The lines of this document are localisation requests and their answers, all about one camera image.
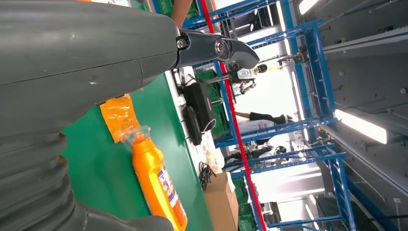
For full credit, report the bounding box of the orange detergent bottle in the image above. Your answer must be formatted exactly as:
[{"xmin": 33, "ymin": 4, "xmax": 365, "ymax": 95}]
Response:
[{"xmin": 122, "ymin": 126, "xmax": 189, "ymax": 231}]

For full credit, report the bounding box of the yellow taped cardboard sheet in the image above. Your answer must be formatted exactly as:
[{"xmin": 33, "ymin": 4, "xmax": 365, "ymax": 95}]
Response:
[{"xmin": 100, "ymin": 94, "xmax": 142, "ymax": 144}]

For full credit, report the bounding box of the black carrying case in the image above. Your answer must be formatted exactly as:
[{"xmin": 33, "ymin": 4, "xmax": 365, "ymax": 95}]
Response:
[{"xmin": 182, "ymin": 82, "xmax": 217, "ymax": 132}]

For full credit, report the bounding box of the black handheld controller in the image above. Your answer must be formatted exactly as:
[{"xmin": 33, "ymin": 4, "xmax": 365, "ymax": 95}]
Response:
[{"xmin": 183, "ymin": 106, "xmax": 203, "ymax": 146}]

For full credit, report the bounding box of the white humanoid robot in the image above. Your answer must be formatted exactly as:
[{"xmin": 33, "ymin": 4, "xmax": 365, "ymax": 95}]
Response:
[{"xmin": 228, "ymin": 62, "xmax": 268, "ymax": 95}]

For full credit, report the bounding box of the clear plastic bag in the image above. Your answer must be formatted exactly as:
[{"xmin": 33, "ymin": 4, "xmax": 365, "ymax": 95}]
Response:
[{"xmin": 205, "ymin": 150, "xmax": 225, "ymax": 174}]

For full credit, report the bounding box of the red pole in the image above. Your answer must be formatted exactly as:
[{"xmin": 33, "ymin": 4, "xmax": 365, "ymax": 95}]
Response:
[{"xmin": 199, "ymin": 0, "xmax": 268, "ymax": 231}]

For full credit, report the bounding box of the white paper slip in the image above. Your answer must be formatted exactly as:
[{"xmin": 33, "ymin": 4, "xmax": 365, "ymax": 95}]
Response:
[{"xmin": 226, "ymin": 172, "xmax": 237, "ymax": 193}]

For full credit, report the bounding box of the brown cardboard box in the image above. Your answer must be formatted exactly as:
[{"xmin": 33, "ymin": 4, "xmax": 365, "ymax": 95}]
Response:
[{"xmin": 202, "ymin": 172, "xmax": 240, "ymax": 231}]

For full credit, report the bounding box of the black cable bundle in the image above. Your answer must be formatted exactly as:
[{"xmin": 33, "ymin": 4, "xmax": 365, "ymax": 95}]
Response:
[{"xmin": 198, "ymin": 161, "xmax": 217, "ymax": 191}]

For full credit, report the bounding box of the blue metal rack frame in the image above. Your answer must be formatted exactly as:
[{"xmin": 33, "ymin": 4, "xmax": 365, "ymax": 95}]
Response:
[{"xmin": 153, "ymin": 0, "xmax": 357, "ymax": 231}]

